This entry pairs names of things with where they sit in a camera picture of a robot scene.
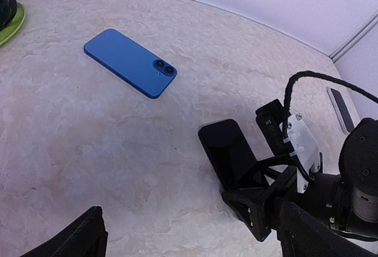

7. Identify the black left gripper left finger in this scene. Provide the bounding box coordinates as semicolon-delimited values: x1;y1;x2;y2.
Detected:
23;206;107;256

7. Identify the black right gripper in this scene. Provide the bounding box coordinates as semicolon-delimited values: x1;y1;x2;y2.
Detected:
221;155;301;242

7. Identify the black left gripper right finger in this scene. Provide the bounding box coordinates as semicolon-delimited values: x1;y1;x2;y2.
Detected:
277;201;375;257

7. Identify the black smartphone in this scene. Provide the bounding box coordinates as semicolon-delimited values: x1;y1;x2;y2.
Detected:
198;119;269;191

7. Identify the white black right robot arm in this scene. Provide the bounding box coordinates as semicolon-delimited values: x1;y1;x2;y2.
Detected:
221;118;377;242

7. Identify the blue smartphone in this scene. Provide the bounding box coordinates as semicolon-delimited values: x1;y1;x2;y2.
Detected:
83;28;177;99

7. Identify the green saucer plate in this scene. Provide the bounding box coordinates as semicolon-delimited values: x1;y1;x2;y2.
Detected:
0;2;26;47

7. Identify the dark green mug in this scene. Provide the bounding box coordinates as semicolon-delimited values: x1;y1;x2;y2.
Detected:
1;0;17;30

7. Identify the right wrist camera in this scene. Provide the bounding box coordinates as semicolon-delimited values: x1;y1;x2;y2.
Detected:
256;99;322;194

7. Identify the right aluminium frame post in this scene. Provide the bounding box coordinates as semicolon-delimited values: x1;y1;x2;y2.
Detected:
329;11;377;63

